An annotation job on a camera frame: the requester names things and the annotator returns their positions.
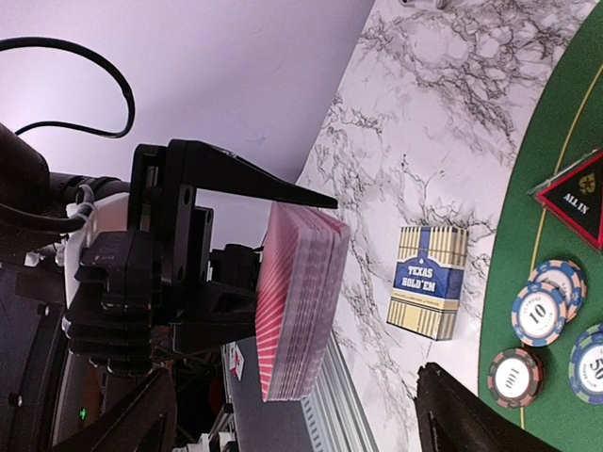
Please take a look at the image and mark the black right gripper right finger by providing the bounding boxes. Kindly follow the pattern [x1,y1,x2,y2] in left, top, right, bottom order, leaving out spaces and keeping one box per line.
[414,363,555,452]

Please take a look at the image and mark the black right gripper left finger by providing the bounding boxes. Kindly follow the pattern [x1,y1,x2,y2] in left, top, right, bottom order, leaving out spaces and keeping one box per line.
[43,368,177,451]

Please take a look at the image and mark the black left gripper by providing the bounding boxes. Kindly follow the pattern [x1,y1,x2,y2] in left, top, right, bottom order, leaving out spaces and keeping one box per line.
[61,139,338,372]

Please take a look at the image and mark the brown 100 chips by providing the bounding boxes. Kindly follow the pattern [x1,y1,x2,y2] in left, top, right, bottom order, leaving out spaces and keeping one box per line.
[487,347,546,409]

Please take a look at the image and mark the red backed card deck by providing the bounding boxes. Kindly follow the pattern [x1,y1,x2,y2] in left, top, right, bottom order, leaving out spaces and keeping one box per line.
[255,202,350,402]

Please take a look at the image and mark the teal 50 chips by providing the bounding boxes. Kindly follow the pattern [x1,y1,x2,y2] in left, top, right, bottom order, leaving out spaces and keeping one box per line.
[568,323,602,405]

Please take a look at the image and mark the blue tan chips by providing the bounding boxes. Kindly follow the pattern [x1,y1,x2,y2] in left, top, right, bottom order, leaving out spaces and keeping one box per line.
[511,259,587,347]

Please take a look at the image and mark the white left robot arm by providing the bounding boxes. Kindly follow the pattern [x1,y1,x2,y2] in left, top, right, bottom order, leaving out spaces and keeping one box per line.
[1,130,337,451]

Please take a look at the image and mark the blue texas holdem card box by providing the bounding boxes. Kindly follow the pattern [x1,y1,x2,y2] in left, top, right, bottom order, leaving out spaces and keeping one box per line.
[386,226,468,341]

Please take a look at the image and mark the black triangular all-in marker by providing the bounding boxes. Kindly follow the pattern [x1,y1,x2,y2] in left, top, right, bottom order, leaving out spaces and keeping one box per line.
[529,148,602,252]

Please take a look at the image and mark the green round poker mat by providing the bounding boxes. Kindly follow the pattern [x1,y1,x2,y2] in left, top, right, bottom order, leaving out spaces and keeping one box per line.
[479,5,602,451]

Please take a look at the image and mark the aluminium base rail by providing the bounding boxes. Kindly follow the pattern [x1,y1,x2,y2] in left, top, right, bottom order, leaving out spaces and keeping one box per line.
[222,336,378,451]

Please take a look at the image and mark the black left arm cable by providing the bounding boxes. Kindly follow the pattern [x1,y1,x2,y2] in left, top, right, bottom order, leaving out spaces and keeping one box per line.
[0,36,137,140]

